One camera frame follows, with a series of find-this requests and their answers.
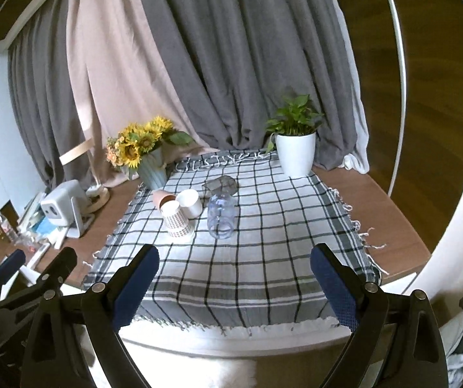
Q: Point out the sunflower bouquet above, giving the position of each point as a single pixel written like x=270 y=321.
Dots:
x=135 y=141

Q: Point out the white ceramic cup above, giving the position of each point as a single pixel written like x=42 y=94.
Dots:
x=190 y=203

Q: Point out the white cube device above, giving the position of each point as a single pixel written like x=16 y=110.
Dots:
x=66 y=206

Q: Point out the teal ribbed vase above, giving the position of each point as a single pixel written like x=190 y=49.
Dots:
x=152 y=170

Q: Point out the dark glass cup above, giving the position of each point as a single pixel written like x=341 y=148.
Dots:
x=222 y=185

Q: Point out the green pothos plant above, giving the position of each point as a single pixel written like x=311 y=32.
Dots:
x=298 y=117

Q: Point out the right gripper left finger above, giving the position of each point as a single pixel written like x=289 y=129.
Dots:
x=53 y=355

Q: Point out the checkered grey tablecloth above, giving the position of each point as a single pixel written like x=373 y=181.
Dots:
x=258 y=276

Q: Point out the checkered paper cup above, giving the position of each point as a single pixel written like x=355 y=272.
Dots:
x=177 y=224

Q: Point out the white remote control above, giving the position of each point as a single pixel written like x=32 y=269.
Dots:
x=37 y=256

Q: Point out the white plant pot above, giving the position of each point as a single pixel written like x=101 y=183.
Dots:
x=296 y=154

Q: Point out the pink plastic cup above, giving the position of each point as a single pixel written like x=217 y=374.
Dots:
x=161 y=196

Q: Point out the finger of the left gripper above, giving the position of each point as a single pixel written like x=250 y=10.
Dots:
x=17 y=310
x=1 y=274

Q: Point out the grey curtain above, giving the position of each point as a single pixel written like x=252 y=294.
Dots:
x=231 y=63

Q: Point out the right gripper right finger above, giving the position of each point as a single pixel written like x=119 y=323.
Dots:
x=395 y=340

